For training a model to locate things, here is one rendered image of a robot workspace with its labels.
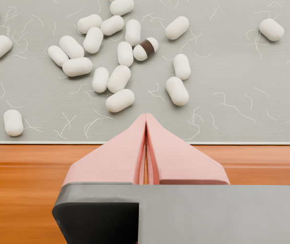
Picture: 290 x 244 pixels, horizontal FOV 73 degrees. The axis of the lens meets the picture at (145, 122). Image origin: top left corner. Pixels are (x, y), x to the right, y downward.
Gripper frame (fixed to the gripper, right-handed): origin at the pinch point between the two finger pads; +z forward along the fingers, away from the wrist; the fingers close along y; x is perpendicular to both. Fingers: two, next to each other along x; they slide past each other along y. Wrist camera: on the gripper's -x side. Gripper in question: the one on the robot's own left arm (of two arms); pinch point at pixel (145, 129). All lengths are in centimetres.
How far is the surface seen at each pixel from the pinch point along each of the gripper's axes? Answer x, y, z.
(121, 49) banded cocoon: -0.5, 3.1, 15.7
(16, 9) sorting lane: -4.0, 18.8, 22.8
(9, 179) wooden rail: 9.3, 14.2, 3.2
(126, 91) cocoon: 3.1, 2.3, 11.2
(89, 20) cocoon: -3.3, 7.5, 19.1
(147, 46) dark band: -0.8, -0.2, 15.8
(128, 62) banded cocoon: 0.9, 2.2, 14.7
